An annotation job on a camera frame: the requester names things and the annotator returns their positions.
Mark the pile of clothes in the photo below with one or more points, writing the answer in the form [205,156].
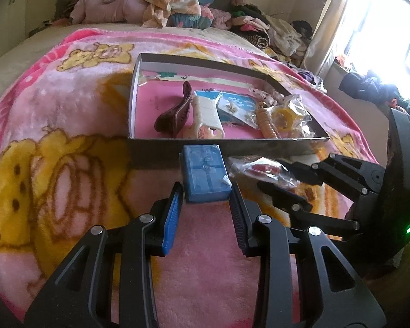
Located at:
[283,41]

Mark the beige bed sheet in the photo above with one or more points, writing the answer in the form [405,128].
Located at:
[15,62]

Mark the brown hair claw clip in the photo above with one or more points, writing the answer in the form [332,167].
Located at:
[172,121]

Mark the blue rectangular jewelry box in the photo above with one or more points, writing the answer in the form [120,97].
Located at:
[205,175]

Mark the dark clothes on windowsill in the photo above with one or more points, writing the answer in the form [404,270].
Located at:
[371,87]

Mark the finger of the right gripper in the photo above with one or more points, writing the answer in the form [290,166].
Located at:
[296,212]
[349,176]

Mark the white plastic hair claw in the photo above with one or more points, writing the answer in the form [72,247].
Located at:
[206,123]

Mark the orange floral crumpled cloth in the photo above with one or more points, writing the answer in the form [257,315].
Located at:
[158,11]

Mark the earrings on white card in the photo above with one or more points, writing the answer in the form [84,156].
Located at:
[238,109]

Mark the pink book in box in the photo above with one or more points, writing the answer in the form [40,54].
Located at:
[173,106]

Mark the shallow grey cardboard box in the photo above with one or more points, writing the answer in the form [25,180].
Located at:
[148,151]

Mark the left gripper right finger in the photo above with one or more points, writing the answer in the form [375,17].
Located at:
[304,280]

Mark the red cherry clip in bag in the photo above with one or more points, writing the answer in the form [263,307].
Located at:
[262,169]

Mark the cream wardrobe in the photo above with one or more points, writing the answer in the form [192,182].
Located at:
[12,24]

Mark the yellow accessory in bag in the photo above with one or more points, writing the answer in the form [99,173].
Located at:
[291,118]

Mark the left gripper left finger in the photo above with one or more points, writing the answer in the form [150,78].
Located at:
[106,278]

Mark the cream curtain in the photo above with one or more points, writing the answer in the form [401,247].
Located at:
[320,53]

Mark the pink cartoon fleece blanket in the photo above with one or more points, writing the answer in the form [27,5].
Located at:
[65,166]

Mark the pink pillow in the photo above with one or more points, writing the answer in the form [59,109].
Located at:
[108,11]

